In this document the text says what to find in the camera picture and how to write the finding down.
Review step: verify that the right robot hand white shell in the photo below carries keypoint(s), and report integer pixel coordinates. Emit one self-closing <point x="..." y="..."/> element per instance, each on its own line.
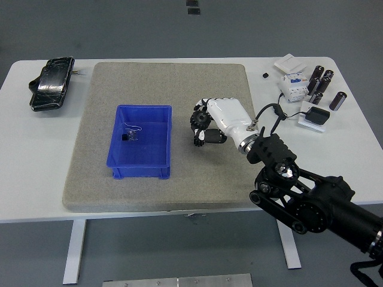
<point x="229" y="115"/>

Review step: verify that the large black gear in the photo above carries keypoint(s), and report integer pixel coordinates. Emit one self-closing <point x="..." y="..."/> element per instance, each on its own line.
<point x="200" y="119"/>

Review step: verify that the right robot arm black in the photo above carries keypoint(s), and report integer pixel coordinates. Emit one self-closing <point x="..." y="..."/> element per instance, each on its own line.
<point x="329" y="209"/>

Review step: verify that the blue plastic box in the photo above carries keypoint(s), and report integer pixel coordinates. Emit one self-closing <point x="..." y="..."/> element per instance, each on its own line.
<point x="140" y="143"/>

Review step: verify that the small black cube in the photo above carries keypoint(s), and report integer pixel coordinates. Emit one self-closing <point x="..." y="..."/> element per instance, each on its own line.
<point x="264" y="75"/>

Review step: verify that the grey-brown mat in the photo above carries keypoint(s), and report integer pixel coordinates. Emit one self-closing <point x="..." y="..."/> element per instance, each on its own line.
<point x="179" y="83"/>

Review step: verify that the white circuit breaker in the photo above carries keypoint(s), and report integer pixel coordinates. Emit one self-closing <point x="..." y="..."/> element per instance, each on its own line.
<point x="293" y="88"/>

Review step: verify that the white socket plate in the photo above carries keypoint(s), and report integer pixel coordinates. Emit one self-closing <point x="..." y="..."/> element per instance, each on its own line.
<point x="308" y="124"/>

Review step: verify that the dark brown capacitor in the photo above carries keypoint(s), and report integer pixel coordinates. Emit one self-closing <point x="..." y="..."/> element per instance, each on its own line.
<point x="328" y="74"/>
<point x="338" y="100"/>
<point x="313" y="86"/>
<point x="324" y="84"/>
<point x="316" y="98"/>
<point x="317" y="73"/>

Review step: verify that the black power adapter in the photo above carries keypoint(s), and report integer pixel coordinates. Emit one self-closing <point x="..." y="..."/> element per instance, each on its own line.
<point x="318" y="115"/>

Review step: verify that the small clear plastic bag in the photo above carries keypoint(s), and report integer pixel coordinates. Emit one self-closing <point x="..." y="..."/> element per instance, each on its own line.
<point x="134" y="134"/>

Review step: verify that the small black block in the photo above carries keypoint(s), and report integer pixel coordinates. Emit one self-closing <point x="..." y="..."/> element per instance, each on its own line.
<point x="124" y="137"/>

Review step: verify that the dark floor cover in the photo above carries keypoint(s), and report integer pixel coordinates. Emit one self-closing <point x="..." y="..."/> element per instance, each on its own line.
<point x="194" y="11"/>
<point x="191" y="2"/>

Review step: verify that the white table leg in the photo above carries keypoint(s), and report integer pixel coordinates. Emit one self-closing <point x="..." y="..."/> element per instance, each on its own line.
<point x="291" y="254"/>
<point x="74" y="251"/>

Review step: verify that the silver metal plate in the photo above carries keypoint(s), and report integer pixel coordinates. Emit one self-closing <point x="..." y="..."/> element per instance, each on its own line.
<point x="179" y="281"/>

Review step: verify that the black wrapped battery pack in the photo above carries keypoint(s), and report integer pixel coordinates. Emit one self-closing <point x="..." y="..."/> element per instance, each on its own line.
<point x="52" y="83"/>

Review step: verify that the white wall switch plate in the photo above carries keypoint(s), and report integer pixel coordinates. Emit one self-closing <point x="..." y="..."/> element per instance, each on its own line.
<point x="288" y="62"/>

